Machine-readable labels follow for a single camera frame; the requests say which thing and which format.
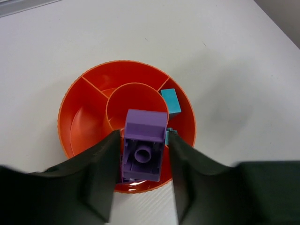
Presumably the purple curved lego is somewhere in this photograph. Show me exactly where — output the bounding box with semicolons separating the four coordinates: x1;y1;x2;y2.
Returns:
121;109;168;182

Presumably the long teal lego brick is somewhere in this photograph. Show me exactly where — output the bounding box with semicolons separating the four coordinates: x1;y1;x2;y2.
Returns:
160;89;181;120

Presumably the orange round divided container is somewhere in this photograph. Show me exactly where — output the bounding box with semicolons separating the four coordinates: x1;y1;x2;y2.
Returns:
57;60;197;194

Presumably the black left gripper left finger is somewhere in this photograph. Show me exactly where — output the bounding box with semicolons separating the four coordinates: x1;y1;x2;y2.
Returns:
0;131;120;225

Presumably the small teal square lego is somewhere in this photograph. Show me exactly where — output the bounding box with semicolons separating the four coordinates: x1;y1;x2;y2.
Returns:
165;127;177;146

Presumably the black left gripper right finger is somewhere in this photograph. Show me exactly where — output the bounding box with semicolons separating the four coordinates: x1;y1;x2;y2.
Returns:
168;132;300;225

